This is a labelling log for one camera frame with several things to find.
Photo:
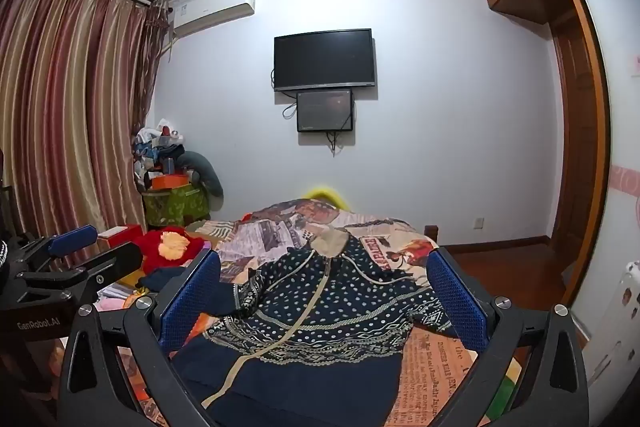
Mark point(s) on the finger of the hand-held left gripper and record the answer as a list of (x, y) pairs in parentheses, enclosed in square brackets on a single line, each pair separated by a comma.
[(75, 241), (117, 259)]

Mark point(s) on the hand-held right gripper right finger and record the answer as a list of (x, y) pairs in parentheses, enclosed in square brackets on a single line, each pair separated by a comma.
[(457, 302)]

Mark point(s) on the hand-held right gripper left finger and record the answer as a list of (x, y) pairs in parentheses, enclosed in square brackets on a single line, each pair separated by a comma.
[(192, 304)]

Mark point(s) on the navy patterned zip sweater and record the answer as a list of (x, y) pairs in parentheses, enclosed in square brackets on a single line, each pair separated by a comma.
[(325, 307)]

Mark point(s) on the red flat box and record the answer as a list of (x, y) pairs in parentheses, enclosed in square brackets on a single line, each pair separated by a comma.
[(125, 234)]

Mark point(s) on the red plush toy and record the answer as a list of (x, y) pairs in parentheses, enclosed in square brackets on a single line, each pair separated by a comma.
[(150, 252)]

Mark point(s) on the dark navy cloth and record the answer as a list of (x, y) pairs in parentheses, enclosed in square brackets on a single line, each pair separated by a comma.
[(160, 279)]

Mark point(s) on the pink cloth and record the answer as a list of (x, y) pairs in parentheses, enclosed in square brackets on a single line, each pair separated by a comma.
[(111, 303)]

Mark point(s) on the green patterned bag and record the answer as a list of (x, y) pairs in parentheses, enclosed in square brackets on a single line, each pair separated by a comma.
[(172, 207)]

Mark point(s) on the orange box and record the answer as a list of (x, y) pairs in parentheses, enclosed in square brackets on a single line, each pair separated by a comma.
[(170, 182)]

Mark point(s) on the printed blanket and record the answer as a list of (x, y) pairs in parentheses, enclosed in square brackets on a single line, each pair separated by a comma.
[(280, 232)]

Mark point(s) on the pile of clutter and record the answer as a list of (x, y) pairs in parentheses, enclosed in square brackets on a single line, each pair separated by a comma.
[(155, 147)]

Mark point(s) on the grey long pillow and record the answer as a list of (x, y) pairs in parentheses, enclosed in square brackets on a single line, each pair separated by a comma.
[(200, 167)]

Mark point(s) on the striped satin curtain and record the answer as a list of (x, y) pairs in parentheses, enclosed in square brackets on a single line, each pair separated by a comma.
[(60, 107)]

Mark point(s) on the yellow round object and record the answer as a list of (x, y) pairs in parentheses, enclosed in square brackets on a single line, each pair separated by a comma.
[(325, 196)]

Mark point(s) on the white air conditioner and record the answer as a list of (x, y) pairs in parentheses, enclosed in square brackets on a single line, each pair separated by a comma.
[(212, 9)]

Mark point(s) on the wooden bed post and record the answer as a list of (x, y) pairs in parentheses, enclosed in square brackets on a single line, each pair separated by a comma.
[(431, 234)]

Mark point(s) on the white wall socket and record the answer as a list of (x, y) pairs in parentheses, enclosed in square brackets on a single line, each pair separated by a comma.
[(479, 223)]

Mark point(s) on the pink wall sticker band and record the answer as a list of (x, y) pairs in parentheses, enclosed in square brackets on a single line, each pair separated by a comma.
[(625, 181)]

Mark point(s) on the small black wall monitor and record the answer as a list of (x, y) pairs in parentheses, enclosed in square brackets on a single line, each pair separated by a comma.
[(325, 111)]

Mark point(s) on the black wall television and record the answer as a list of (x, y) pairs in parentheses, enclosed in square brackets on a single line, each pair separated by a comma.
[(324, 59)]

